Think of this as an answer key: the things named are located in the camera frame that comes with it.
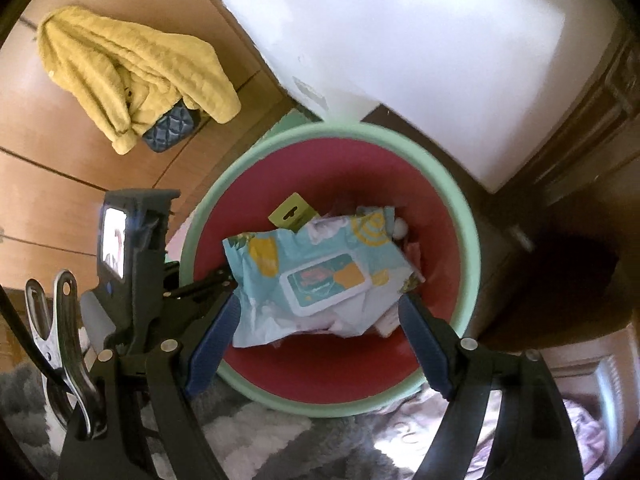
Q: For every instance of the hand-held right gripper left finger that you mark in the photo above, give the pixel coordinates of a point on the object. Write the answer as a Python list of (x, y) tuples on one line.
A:
[(215, 340)]

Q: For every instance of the pink foam mat tile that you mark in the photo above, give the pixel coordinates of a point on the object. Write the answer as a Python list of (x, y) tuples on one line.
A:
[(175, 247)]

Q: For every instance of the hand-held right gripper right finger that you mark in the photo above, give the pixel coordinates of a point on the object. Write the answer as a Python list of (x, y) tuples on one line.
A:
[(425, 350)]

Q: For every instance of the white bed frame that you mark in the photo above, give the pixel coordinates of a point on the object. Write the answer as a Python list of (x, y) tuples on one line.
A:
[(600, 360)]

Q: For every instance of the yellow fleece jacket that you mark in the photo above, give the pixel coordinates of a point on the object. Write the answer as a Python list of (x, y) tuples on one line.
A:
[(125, 60)]

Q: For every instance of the metal spring clamp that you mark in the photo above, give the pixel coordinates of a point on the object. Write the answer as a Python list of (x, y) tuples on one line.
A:
[(65, 320)]

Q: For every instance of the white wall socket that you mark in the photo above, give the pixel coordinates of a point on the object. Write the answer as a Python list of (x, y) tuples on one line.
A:
[(310, 95)]

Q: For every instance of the dark wooden bed headboard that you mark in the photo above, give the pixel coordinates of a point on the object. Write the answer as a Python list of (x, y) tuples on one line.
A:
[(575, 170)]

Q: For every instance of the olive packaging card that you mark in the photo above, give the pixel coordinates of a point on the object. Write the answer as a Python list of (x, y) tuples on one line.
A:
[(291, 212)]

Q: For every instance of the green foam mat tile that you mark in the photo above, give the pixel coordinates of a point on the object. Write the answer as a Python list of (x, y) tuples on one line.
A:
[(287, 125)]

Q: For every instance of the light blue wet wipes pack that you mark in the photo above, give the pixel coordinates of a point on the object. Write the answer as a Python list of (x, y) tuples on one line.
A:
[(320, 280)]

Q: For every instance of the black quilted handbag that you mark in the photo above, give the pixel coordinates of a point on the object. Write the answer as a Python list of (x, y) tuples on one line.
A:
[(167, 130)]

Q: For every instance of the grey fluffy blanket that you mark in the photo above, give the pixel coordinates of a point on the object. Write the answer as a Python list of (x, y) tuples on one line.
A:
[(280, 440)]

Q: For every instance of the green-rimmed red bin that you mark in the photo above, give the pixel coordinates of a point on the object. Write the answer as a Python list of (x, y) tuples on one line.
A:
[(350, 170)]

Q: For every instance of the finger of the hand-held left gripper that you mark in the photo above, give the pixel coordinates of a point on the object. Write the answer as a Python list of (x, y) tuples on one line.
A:
[(200, 287)]

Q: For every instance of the purple floral bedding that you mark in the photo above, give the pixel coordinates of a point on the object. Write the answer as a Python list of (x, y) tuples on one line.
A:
[(585, 430)]

